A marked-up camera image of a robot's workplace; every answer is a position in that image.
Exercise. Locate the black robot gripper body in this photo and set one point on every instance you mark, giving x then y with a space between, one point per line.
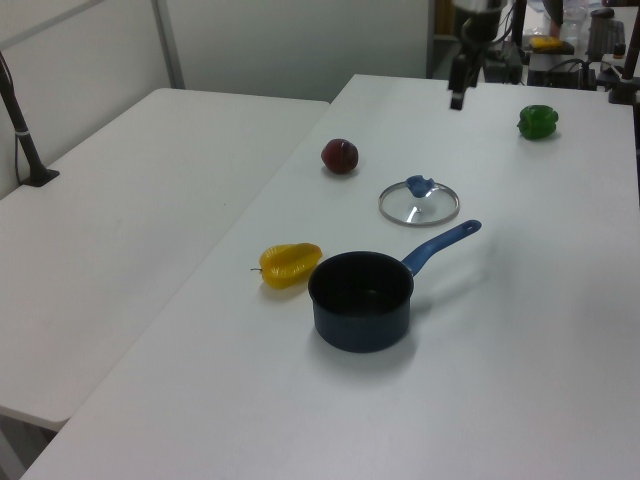
479 30

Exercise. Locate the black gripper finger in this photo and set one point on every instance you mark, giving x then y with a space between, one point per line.
458 82

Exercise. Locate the glass lid with blue knob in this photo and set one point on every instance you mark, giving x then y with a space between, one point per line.
419 206

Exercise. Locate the yellow box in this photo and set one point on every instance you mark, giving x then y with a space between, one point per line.
545 43

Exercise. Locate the green bell pepper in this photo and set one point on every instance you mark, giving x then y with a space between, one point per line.
538 122

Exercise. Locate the black desktop device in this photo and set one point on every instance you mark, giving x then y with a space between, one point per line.
606 32

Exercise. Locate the red apple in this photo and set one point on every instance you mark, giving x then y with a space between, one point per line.
340 156

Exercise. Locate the dark blue saucepan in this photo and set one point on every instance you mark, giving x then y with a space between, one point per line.
360 310

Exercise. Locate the yellow starfruit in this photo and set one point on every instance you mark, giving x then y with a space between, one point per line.
287 265

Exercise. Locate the black pole with clamp foot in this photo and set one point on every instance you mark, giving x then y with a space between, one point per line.
25 140

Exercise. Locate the black camera stand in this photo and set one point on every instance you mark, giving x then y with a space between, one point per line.
625 82

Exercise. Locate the grey partition frame post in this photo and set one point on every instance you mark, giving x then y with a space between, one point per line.
168 45

